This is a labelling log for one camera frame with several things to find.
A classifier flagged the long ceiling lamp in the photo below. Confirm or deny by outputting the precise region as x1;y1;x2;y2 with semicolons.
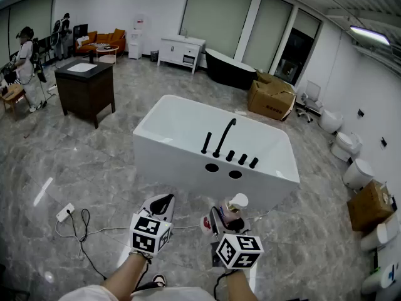
349;25;391;46

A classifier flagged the orange sofa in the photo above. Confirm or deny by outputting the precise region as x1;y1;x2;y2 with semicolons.
75;28;127;55

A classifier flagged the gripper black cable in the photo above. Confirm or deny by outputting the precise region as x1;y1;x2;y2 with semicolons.
133;255;150;294
214;270;239;301

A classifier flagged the black power cable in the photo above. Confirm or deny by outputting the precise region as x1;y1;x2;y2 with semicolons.
67;208;109;281

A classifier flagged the white rectangular bathtub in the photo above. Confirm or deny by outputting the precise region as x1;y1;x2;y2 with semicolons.
132;94;301;211

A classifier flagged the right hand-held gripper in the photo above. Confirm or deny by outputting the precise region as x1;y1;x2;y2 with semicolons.
209;206;265;270

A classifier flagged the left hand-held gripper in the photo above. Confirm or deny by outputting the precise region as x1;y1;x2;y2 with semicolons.
129;193;176;258

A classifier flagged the black hand shower handle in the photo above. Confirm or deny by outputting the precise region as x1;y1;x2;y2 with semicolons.
200;132;213;154

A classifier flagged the white sink basin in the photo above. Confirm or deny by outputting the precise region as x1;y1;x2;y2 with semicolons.
66;62;98;73

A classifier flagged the pink spray bottle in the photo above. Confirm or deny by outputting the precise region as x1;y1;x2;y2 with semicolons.
200;193;250;235

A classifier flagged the white power cable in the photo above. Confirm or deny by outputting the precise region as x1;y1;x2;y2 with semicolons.
55;219;201;261

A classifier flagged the person's left forearm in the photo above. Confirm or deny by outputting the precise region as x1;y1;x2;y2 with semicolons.
100;251;152;301

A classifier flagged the grey roller blind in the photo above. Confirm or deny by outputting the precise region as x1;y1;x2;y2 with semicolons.
294;9;322;39
242;0;294;73
180;0;254;59

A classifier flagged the white vanity cabinet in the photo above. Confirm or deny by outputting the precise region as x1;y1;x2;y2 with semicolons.
157;35;207;75

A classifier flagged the white office chair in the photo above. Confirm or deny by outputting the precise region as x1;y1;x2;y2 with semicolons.
296;80;323;124

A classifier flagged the person's white shirt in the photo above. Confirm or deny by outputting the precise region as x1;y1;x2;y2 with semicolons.
58;284;217;301

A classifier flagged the person's right forearm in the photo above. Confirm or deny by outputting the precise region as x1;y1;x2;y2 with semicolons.
224;268;259;301

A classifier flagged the black screen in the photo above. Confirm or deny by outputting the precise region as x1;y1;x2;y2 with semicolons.
73;23;88;40

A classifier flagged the white water dispenser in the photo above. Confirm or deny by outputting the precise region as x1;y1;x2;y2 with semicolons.
128;13;148;60

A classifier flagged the large torn cardboard box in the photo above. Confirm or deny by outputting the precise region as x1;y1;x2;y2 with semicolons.
247;70;297;122

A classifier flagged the black oval bathtub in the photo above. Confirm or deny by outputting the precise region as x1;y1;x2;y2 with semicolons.
205;48;258;90

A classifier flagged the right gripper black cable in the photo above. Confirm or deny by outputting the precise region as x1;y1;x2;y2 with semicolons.
214;270;239;301

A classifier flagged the round pink coffee table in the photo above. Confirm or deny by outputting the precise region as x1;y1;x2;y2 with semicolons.
95;45;120;65

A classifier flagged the small wooden table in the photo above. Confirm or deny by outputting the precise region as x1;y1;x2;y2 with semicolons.
0;83;28;122

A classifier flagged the dark wooden vanity cabinet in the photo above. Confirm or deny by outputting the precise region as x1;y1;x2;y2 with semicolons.
55;59;116;130

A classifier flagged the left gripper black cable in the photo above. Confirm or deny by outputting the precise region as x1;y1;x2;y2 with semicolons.
133;255;150;294

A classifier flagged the small cardboard box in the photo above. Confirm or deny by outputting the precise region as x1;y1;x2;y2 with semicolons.
346;179;395;232

